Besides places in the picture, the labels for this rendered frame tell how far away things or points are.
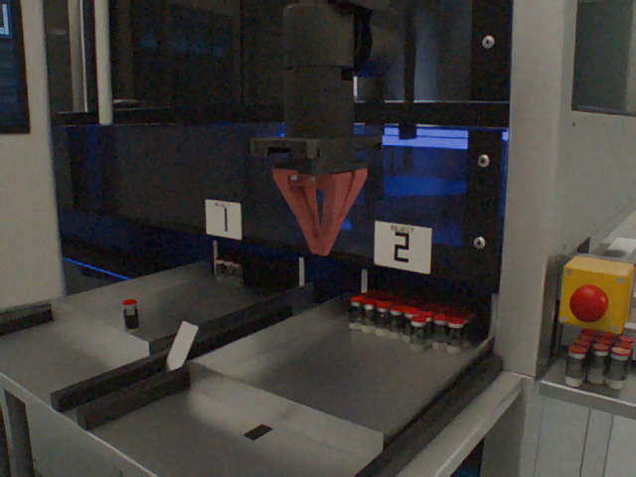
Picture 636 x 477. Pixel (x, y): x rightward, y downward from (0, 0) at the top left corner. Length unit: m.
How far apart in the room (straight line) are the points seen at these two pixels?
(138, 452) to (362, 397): 0.25
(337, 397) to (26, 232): 0.82
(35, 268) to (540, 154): 1.01
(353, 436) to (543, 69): 0.44
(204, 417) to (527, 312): 0.39
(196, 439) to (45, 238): 0.78
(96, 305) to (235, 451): 0.49
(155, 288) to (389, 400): 0.55
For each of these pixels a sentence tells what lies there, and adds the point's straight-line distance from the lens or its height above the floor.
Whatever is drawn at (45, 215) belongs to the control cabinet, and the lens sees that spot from 1.28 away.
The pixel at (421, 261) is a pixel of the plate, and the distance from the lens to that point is 0.75.
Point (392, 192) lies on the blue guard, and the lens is 0.76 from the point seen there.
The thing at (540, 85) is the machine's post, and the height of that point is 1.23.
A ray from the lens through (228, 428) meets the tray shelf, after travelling 0.61.
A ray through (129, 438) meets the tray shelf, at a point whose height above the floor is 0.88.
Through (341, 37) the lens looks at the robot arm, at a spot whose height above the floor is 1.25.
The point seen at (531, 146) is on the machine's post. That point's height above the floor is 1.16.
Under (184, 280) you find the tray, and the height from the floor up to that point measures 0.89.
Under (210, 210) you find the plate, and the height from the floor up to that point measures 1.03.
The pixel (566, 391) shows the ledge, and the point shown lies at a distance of 0.73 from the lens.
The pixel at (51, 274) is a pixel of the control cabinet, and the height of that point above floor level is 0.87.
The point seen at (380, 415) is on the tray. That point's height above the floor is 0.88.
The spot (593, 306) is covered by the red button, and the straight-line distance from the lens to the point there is 0.65.
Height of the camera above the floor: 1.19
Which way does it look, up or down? 12 degrees down
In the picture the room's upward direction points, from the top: straight up
